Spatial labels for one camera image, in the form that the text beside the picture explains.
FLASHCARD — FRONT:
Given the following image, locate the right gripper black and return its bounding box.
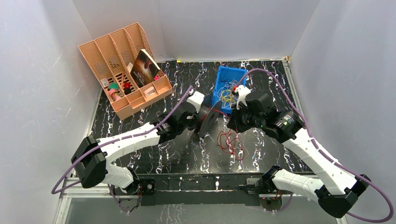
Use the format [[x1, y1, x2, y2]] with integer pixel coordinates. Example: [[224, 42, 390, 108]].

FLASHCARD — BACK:
[[227, 101, 264, 133]]

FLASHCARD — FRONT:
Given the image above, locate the grey perforated cable spool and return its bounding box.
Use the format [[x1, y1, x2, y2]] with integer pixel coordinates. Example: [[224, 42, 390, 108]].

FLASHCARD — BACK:
[[196, 95, 222, 138]]

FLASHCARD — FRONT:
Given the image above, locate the red wire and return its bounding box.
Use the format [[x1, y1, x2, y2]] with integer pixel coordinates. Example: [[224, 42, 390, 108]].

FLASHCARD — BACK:
[[201, 108, 246, 162]]

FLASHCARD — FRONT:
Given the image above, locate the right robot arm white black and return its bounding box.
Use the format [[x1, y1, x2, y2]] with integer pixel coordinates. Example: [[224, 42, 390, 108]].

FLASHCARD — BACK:
[[227, 92, 368, 218]]

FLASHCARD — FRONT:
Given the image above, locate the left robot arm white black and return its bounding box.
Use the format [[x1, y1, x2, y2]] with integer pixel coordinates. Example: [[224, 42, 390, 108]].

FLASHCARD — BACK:
[[71, 102, 202, 194]]

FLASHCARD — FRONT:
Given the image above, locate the blue plastic bin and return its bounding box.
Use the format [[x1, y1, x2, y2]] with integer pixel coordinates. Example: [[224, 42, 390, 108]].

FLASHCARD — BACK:
[[212, 66, 247, 114]]

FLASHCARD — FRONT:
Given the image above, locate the brown book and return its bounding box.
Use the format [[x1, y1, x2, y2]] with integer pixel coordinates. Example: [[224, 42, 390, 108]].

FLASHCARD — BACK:
[[130, 49, 160, 88]]

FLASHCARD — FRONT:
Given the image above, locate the red black small item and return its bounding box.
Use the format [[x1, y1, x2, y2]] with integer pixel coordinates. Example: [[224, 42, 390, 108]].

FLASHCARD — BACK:
[[123, 82, 132, 95]]

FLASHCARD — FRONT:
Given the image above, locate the green tape roll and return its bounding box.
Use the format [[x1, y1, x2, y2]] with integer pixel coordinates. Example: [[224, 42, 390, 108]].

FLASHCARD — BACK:
[[108, 82, 119, 90]]

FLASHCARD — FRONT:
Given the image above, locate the orange file organizer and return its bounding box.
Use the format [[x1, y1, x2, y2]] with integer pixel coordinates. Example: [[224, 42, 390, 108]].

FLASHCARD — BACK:
[[79, 22, 173, 120]]

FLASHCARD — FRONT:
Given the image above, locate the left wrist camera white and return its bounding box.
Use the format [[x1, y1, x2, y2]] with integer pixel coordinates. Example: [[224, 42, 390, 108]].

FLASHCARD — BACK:
[[186, 89, 205, 113]]

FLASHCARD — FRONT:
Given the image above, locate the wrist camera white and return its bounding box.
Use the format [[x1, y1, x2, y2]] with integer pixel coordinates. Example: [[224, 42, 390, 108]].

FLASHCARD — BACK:
[[232, 85, 251, 110], [186, 89, 205, 113]]

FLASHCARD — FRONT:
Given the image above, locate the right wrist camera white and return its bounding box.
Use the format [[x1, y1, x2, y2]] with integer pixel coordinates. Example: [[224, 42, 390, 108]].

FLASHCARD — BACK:
[[232, 85, 251, 110]]

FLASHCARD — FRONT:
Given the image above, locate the bundle of coloured wires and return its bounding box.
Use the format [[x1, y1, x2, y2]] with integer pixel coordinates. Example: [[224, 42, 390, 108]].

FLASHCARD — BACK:
[[215, 78, 243, 107]]

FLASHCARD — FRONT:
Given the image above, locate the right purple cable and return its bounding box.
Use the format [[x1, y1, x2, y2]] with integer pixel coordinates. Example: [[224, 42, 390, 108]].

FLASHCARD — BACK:
[[236, 68, 394, 223]]

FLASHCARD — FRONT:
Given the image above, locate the purple cable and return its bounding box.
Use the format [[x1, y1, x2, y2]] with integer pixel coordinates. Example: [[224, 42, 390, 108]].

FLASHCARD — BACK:
[[236, 68, 394, 223], [51, 85, 195, 214]]

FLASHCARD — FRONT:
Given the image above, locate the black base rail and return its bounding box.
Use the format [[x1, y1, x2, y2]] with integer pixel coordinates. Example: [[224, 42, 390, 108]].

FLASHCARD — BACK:
[[140, 173, 268, 206]]

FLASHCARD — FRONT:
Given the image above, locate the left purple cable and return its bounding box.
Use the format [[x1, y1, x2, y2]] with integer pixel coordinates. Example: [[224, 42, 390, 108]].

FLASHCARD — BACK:
[[51, 85, 195, 214]]

